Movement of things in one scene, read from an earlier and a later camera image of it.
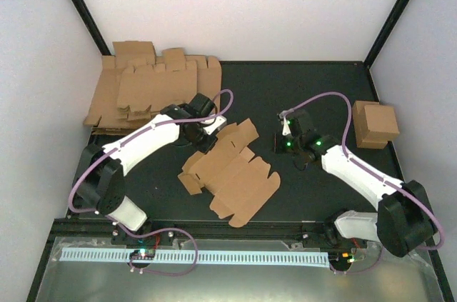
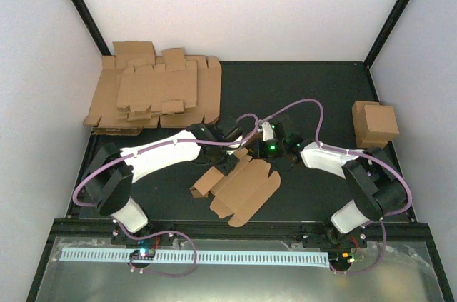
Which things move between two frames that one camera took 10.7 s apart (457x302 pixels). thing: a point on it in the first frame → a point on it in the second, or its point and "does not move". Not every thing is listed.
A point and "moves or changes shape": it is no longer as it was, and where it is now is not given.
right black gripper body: [280, 148] → [273, 152]
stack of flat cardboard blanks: [134, 82] does not move
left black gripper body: [198, 143] → [221, 164]
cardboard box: [382, 123] does not move
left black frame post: [81, 6] does not move
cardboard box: [238, 185] moves or changes shape
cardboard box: [361, 126] does not move
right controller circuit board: [338, 260] does not move
